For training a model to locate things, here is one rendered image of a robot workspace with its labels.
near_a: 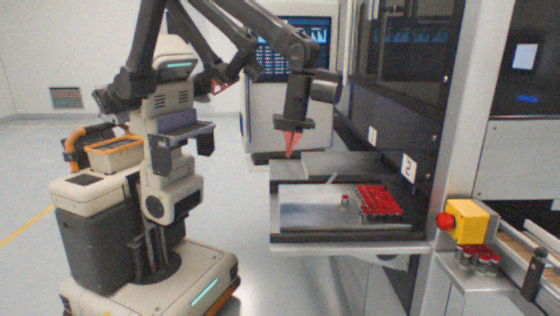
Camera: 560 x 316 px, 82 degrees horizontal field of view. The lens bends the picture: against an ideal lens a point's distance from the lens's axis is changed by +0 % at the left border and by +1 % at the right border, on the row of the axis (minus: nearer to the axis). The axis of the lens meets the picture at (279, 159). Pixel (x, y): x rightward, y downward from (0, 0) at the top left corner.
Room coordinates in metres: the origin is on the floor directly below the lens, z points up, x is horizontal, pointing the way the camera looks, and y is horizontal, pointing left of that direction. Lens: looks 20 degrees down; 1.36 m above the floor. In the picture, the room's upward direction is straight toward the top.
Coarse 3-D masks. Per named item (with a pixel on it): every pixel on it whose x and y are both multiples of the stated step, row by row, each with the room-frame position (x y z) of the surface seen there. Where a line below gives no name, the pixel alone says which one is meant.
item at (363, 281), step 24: (336, 264) 1.61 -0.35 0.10; (360, 264) 1.18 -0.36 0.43; (360, 288) 1.15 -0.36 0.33; (384, 288) 0.91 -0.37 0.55; (456, 288) 0.67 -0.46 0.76; (360, 312) 1.12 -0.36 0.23; (384, 312) 0.88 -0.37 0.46; (456, 312) 0.67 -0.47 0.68; (480, 312) 0.67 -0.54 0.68; (504, 312) 0.67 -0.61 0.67
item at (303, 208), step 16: (288, 192) 0.97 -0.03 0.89; (304, 192) 0.97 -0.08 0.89; (320, 192) 0.98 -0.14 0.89; (336, 192) 0.98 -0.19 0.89; (352, 192) 0.98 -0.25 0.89; (288, 208) 0.87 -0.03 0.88; (304, 208) 0.87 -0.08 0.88; (320, 208) 0.87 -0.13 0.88; (336, 208) 0.87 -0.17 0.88; (352, 208) 0.87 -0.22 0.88; (288, 224) 0.78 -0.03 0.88; (304, 224) 0.78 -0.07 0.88; (320, 224) 0.78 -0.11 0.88; (336, 224) 0.78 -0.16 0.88; (352, 224) 0.78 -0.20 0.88; (384, 224) 0.73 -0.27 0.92; (400, 224) 0.73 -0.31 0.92
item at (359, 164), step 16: (304, 160) 1.21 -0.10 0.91; (320, 160) 1.30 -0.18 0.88; (336, 160) 1.30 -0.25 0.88; (352, 160) 1.30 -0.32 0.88; (368, 160) 1.30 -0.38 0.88; (320, 176) 1.06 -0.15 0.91; (336, 176) 1.06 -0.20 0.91; (352, 176) 1.06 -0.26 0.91; (368, 176) 1.07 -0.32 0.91; (384, 176) 1.07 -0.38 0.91; (400, 176) 1.07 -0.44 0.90
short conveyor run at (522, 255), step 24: (504, 240) 0.63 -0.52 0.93; (528, 240) 0.57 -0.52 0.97; (552, 240) 0.58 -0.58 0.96; (504, 264) 0.58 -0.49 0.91; (528, 264) 0.54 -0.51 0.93; (552, 264) 0.50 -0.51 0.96; (528, 288) 0.50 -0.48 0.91; (552, 288) 0.47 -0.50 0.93; (528, 312) 0.49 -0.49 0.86; (552, 312) 0.45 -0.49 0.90
